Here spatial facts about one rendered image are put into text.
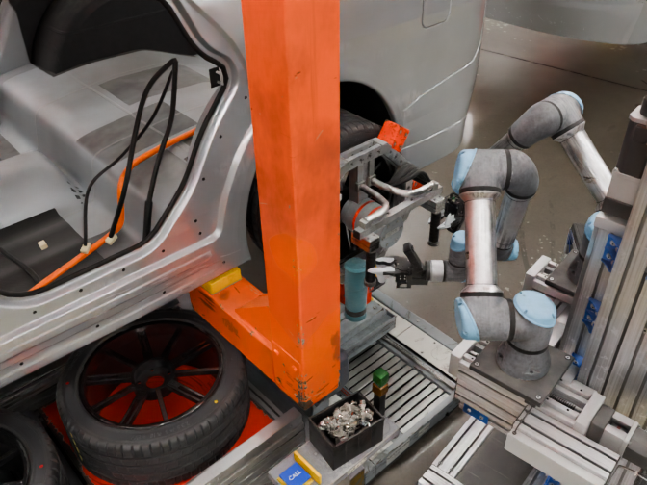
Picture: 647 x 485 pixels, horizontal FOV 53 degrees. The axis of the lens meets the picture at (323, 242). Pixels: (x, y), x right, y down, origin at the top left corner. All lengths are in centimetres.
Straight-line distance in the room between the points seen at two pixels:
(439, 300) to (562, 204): 124
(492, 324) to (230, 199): 97
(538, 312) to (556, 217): 234
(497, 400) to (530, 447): 21
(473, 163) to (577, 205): 247
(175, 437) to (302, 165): 103
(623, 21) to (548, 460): 320
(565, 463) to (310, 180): 100
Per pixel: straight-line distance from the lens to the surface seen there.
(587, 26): 454
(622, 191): 183
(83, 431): 231
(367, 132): 240
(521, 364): 192
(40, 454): 230
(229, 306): 233
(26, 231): 272
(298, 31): 147
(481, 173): 185
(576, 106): 233
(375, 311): 295
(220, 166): 217
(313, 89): 154
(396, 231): 237
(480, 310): 180
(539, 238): 392
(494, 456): 253
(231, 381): 232
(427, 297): 338
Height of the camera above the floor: 223
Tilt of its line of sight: 37 degrees down
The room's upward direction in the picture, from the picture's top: 1 degrees counter-clockwise
